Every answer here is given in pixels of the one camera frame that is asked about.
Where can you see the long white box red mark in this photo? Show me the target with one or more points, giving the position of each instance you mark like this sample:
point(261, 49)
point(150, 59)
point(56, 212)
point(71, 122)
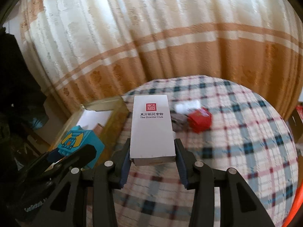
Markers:
point(151, 132)

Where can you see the cream and orange floral curtain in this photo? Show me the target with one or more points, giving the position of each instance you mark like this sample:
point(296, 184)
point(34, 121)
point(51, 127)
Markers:
point(142, 28)

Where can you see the plaid blanket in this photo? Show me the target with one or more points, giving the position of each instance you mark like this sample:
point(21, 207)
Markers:
point(236, 134)

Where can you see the blue printed box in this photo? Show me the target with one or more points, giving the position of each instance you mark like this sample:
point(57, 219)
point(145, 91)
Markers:
point(80, 139)

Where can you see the red printed box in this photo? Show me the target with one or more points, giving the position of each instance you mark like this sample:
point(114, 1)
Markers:
point(300, 114)

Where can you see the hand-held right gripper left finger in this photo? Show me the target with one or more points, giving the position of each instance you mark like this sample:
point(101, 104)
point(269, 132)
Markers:
point(124, 167)

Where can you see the dark hanging clothing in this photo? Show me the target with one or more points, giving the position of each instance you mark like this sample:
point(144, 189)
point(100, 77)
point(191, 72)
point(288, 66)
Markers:
point(16, 80)

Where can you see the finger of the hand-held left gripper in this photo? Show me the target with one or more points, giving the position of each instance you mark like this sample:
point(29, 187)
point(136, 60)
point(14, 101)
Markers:
point(40, 165)
point(80, 157)

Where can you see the white plastic bottle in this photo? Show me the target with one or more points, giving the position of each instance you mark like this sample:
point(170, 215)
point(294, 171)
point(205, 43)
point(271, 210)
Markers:
point(187, 106)

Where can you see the metal tin box white lining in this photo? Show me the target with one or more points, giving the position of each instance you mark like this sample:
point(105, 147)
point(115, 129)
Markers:
point(94, 118)

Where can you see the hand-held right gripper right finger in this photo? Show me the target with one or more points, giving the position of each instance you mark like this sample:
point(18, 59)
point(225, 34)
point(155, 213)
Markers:
point(182, 167)

